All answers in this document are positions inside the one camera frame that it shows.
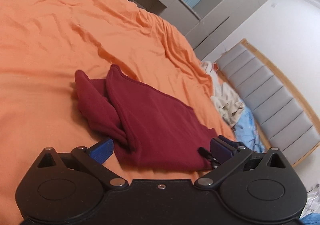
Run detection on dark red long-sleeve sweater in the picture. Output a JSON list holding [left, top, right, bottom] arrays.
[[75, 65, 216, 172]]

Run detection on light blue garment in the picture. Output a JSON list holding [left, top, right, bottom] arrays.
[[234, 106, 265, 153]]

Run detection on cream beige garment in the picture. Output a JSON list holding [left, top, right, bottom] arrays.
[[201, 61, 245, 128]]

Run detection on grey padded wooden headboard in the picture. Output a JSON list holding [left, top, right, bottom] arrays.
[[216, 39, 319, 166]]

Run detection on orange bed duvet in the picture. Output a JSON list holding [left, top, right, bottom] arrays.
[[1, 0, 234, 224]]

